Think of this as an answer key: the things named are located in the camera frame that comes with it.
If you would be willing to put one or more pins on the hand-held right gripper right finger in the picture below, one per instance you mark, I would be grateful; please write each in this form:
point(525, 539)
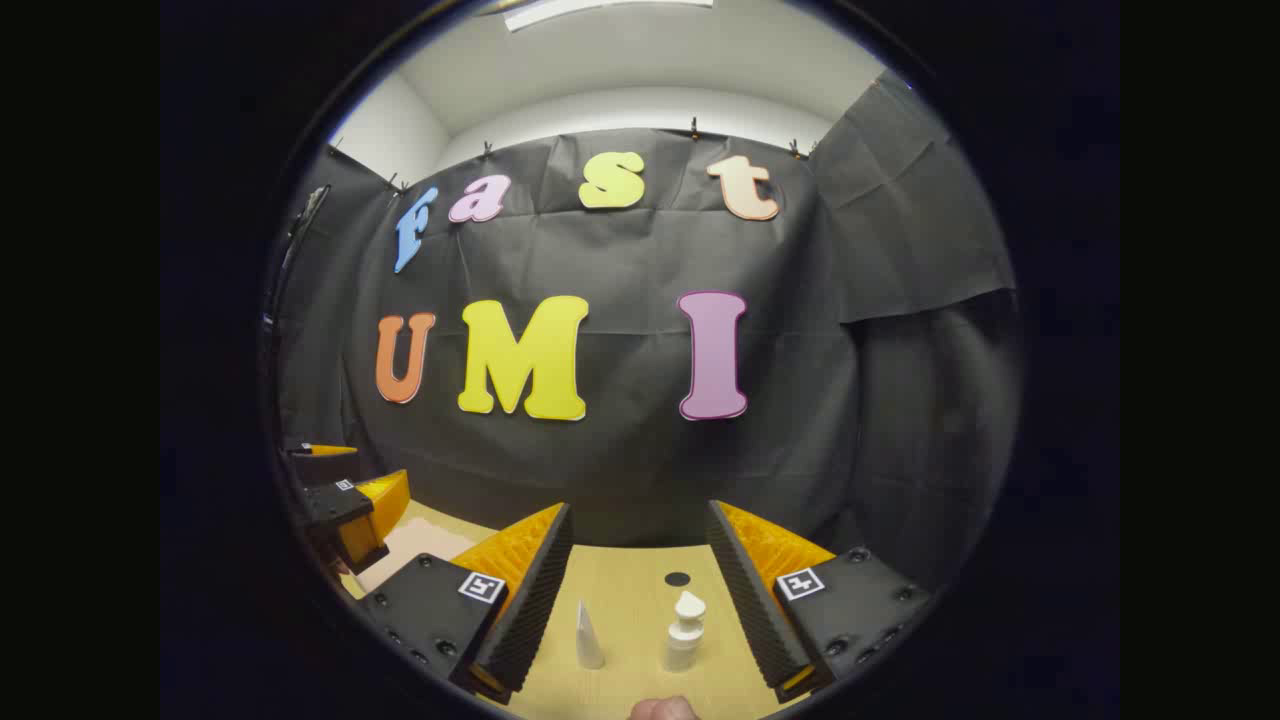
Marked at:
point(745, 590)

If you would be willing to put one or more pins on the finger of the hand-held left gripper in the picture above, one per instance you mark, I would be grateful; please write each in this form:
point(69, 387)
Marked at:
point(315, 468)
point(335, 510)

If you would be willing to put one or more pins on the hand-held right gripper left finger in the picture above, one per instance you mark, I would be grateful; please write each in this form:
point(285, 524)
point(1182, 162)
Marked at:
point(535, 600)

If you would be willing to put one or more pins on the white squeeze tube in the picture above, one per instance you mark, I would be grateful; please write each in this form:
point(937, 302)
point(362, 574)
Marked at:
point(588, 640)

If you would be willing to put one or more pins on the white pump bottle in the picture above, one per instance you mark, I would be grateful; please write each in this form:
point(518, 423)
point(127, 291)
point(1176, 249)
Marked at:
point(685, 640)

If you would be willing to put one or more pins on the pale pink suitcase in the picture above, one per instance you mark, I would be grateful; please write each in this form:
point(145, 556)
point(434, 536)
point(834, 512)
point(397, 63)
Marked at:
point(410, 545)

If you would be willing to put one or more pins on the ceiling light panel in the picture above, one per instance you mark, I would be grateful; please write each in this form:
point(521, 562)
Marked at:
point(600, 12)

